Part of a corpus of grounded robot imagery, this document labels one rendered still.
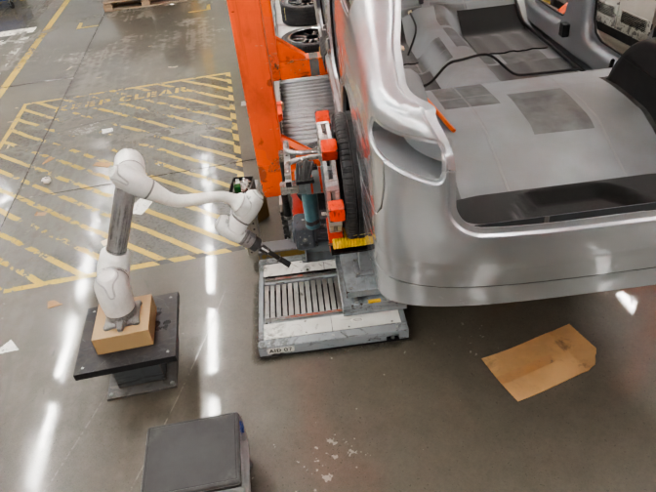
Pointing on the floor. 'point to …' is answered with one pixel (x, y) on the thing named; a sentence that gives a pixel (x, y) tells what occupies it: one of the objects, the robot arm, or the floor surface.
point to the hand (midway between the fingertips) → (284, 262)
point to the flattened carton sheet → (542, 362)
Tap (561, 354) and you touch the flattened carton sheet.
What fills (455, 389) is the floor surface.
